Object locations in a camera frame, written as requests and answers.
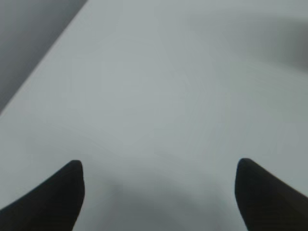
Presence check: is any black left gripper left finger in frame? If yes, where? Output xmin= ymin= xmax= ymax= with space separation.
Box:
xmin=0 ymin=160 xmax=85 ymax=231

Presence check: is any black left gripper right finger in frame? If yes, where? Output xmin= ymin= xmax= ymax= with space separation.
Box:
xmin=234 ymin=158 xmax=308 ymax=231

